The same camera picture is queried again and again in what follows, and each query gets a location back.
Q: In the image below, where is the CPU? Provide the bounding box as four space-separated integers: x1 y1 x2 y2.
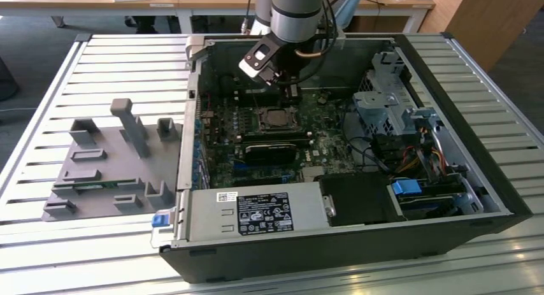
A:
264 109 295 127

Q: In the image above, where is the metal socket cover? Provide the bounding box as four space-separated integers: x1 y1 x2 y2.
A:
257 106 301 132

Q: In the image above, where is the CPU socket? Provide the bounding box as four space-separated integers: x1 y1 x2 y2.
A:
253 105 304 133

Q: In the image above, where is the black RAM stick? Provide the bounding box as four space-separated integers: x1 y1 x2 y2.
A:
240 132 311 145

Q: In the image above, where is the black fan shroud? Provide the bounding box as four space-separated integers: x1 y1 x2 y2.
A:
216 74 299 107

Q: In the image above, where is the green motherboard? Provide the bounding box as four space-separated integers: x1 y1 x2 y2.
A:
197 90 363 189

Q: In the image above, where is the black graphics card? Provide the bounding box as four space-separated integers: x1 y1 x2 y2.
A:
244 143 301 166

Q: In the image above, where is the metal drive cage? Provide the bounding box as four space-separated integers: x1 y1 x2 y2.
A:
351 51 439 136

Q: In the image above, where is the pale blue teach pendant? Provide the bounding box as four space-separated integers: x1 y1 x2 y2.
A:
335 0 363 30

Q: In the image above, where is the silver chipset heatsink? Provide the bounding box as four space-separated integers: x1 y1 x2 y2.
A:
301 166 324 181

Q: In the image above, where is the black drive box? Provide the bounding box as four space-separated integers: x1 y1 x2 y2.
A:
317 172 407 227

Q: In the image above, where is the black chair base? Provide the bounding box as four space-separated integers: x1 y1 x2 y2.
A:
125 16 156 34

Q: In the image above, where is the blue disk carrier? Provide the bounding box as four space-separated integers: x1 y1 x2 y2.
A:
391 179 423 197

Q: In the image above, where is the silver power supply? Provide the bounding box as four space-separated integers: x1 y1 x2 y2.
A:
187 182 335 241

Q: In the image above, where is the grey parts rack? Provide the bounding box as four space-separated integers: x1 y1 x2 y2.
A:
40 97 184 223

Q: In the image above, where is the wooden cabinet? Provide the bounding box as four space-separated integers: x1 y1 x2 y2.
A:
419 0 544 73

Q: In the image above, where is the green RAM stick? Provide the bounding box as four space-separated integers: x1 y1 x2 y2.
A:
73 179 140 191

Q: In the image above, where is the black PC case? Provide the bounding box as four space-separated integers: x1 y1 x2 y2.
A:
157 33 535 284

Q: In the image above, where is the wooden desk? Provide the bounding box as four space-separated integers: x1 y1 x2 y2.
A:
0 0 437 34

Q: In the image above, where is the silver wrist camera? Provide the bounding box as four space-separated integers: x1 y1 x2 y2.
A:
237 36 284 80

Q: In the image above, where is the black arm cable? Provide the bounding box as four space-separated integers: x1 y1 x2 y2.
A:
273 0 339 85

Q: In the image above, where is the yellow orange wire bundle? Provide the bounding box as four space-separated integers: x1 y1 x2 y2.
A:
399 126 447 176

